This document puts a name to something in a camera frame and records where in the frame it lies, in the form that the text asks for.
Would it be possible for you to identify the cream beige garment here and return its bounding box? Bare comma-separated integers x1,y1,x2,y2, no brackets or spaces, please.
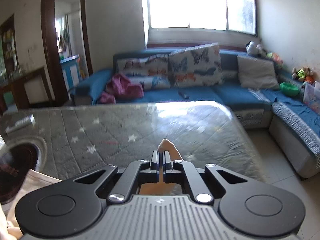
0,138,184,240

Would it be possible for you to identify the magenta cloth on sofa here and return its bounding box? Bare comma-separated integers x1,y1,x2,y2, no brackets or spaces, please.
99,73,144,104

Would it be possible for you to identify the left butterfly print cushion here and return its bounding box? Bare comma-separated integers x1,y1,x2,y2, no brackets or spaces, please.
116,54,171,91

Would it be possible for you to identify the butterfly print cushion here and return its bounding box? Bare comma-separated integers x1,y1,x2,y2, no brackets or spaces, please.
116,54,171,91
168,43,224,87

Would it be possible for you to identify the right butterfly print cushion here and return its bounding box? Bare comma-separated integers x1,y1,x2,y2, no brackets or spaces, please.
168,43,224,87

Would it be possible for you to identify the plain beige cushion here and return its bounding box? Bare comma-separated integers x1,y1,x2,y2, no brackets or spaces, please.
237,55,279,89

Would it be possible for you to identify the blue white small cabinet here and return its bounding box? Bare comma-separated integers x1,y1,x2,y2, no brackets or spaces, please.
60,55,81,91

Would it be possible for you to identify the blue corner sofa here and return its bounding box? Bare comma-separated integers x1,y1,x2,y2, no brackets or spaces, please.
70,48,320,178

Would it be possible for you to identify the grey remote control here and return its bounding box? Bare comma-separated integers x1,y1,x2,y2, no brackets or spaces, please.
5,115,35,134

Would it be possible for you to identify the black round induction cooktop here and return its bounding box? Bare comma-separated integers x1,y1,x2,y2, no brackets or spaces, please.
1,135,47,204

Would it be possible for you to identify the green plastic bowl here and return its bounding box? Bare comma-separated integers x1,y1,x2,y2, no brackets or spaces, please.
280,82,299,97

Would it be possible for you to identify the black white plush toy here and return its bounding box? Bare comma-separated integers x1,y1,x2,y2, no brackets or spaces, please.
246,41,267,58

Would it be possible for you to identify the dark wooden shelf cabinet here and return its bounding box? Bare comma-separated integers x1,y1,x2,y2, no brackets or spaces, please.
1,15,53,115

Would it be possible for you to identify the clear plastic storage box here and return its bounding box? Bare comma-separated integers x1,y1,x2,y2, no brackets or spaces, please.
303,82,320,115

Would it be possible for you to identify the green yellow plush toy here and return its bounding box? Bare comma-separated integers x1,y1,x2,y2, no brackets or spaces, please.
292,67,315,83

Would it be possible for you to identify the window with frame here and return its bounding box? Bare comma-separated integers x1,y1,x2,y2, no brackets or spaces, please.
147,0,257,35

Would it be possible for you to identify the dark wooden door frame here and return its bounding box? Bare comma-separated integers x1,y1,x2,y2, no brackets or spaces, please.
41,0,93,105

